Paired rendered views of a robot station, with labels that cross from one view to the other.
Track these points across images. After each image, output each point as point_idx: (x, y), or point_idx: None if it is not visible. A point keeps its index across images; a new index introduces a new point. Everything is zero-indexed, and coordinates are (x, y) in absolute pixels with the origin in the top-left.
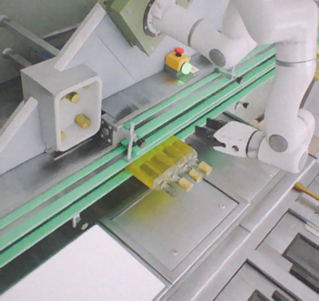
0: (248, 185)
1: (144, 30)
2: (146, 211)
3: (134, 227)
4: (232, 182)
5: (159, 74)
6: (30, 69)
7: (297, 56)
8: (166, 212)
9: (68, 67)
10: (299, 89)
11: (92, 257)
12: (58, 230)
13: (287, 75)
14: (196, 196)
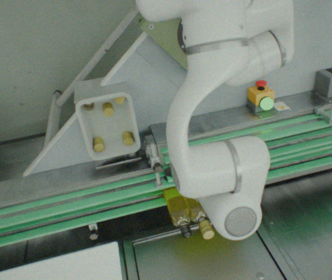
0: (325, 265)
1: (182, 50)
2: (170, 247)
3: (148, 258)
4: (302, 254)
5: (237, 108)
6: (82, 83)
7: (193, 35)
8: (191, 256)
9: (109, 83)
10: (193, 89)
11: (90, 270)
12: None
13: (189, 69)
14: (236, 252)
